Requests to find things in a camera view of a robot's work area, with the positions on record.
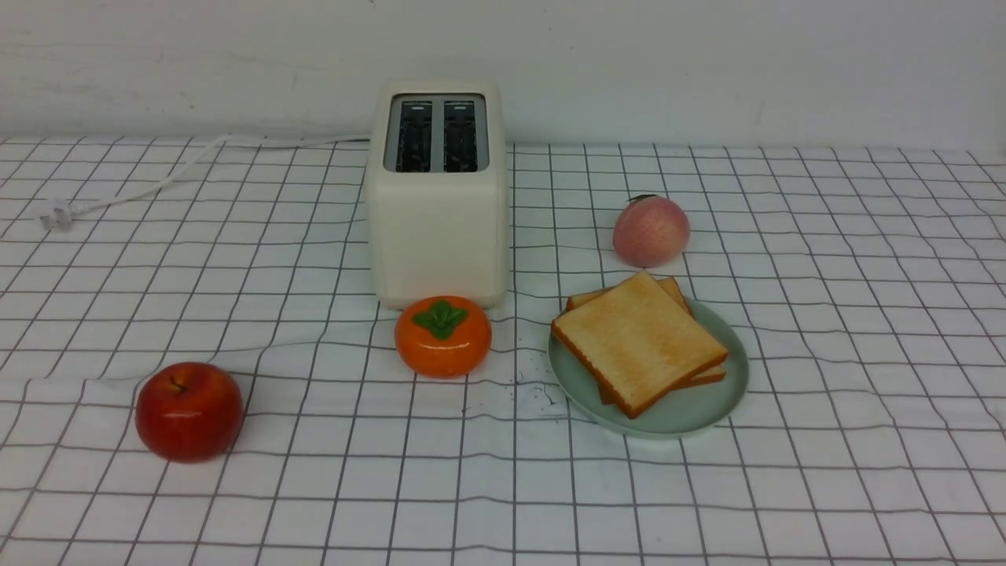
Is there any light green plate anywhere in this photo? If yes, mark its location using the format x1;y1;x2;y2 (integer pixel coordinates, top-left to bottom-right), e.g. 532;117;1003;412
547;296;750;439

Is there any white grid tablecloth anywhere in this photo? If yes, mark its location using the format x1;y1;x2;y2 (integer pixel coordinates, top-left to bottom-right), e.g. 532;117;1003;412
1;138;1005;565

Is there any white power cable with plug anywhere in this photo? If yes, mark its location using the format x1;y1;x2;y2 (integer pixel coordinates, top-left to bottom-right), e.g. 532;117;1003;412
39;134;370;232

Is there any red apple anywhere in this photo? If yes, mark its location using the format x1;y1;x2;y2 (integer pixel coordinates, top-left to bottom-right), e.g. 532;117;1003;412
135;362;244;463

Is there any orange persimmon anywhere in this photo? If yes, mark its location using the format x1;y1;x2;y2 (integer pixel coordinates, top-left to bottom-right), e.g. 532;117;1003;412
393;295;493;379

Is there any pink peach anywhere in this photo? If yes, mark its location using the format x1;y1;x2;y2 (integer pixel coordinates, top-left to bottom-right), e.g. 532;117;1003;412
613;194;692;268

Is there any toast slice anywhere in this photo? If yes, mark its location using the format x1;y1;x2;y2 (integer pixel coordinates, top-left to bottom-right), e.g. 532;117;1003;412
551;271;729;419
564;277;726;405

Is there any white two-slot toaster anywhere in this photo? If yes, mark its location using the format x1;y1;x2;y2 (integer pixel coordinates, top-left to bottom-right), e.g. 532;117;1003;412
362;79;512;311

